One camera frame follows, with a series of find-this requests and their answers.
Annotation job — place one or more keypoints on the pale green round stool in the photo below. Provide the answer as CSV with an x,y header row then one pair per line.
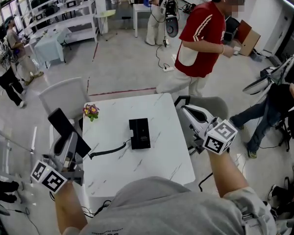
x,y
105,15

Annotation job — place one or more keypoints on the brown cardboard box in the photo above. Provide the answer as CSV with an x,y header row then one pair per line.
x,y
248,38

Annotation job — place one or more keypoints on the white plastic chair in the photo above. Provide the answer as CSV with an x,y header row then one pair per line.
x,y
63,94

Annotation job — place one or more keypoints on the person's left forearm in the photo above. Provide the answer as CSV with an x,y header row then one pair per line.
x,y
68,209

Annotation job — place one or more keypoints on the small potted flower plant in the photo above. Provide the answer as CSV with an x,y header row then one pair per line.
x,y
91,111

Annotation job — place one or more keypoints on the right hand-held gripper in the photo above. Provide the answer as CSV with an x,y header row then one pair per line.
x,y
218,136

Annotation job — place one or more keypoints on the white side table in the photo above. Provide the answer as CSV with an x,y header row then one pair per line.
x,y
5,153

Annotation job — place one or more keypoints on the grey plastic chair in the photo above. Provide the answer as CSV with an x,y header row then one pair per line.
x,y
210,104

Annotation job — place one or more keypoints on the person's right forearm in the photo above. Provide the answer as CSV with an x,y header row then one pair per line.
x,y
225,172

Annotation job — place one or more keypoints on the black telephone handset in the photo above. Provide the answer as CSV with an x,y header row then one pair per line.
x,y
63,126

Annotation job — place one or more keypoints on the white power strip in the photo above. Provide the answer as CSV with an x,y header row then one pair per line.
x,y
168,69

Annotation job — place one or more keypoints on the small white table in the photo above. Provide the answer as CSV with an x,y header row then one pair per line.
x,y
140,8

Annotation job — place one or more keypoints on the table with pale blue cloth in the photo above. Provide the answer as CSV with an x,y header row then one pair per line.
x,y
50,48

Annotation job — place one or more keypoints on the person's grey hoodie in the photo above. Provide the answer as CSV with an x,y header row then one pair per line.
x,y
166,209

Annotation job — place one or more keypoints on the black telephone base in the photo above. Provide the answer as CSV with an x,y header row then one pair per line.
x,y
139,133

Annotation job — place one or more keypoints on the white metal shelf rack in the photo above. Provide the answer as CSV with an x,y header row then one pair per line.
x,y
63,11

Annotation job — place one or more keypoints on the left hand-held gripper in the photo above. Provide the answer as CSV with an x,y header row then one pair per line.
x,y
52,177

